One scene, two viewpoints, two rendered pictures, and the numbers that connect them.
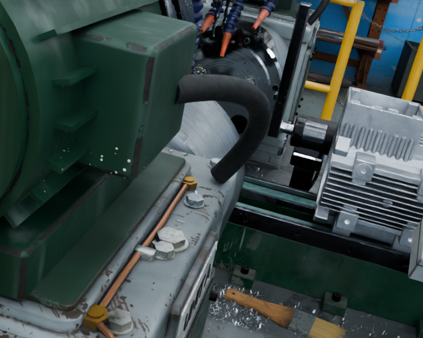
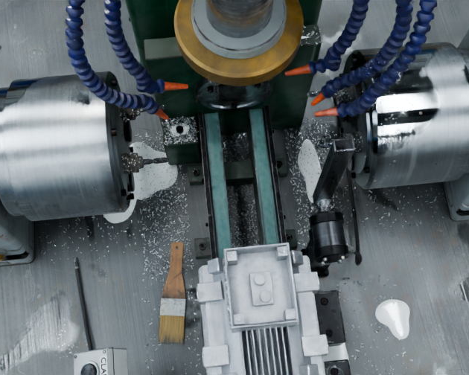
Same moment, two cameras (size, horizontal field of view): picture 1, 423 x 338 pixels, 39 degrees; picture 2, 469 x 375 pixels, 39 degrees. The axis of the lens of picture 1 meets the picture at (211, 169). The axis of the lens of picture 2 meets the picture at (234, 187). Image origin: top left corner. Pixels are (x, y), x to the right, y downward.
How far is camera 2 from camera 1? 119 cm
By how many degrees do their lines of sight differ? 62
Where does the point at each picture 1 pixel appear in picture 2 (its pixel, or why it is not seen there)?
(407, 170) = (224, 333)
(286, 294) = not seen: hidden behind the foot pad
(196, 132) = (34, 164)
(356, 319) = not seen: hidden behind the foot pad
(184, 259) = not seen: outside the picture
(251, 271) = (205, 251)
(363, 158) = (204, 289)
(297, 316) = (176, 301)
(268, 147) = (455, 197)
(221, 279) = (196, 234)
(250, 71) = (362, 135)
